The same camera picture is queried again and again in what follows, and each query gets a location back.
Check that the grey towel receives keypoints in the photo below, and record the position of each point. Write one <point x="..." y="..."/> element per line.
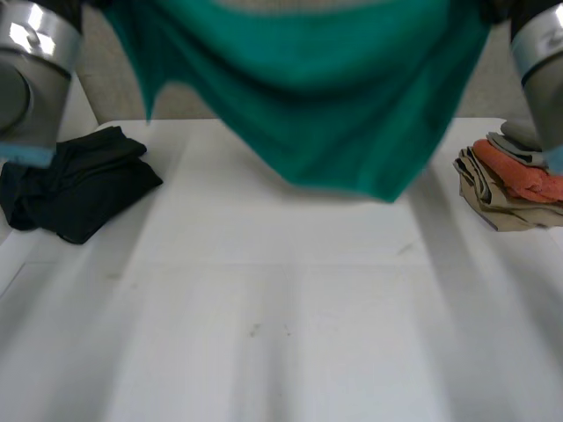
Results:
<point x="519" y="143"/>

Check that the coral towel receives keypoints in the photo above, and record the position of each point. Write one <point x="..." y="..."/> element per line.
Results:
<point x="519" y="176"/>

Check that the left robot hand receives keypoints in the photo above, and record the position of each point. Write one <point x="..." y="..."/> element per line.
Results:
<point x="70" y="9"/>

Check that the teal towel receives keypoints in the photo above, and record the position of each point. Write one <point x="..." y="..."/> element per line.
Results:
<point x="308" y="110"/>

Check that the dark blue cloth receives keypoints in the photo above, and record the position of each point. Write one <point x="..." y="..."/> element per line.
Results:
<point x="83" y="184"/>

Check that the beige shorts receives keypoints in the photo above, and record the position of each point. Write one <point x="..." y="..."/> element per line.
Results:
<point x="501" y="211"/>

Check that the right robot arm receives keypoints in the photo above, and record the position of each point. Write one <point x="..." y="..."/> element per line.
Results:
<point x="543" y="83"/>

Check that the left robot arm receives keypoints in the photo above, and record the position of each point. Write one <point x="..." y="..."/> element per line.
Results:
<point x="35" y="88"/>

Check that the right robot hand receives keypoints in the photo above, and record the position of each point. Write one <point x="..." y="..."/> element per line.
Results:
<point x="519" y="13"/>

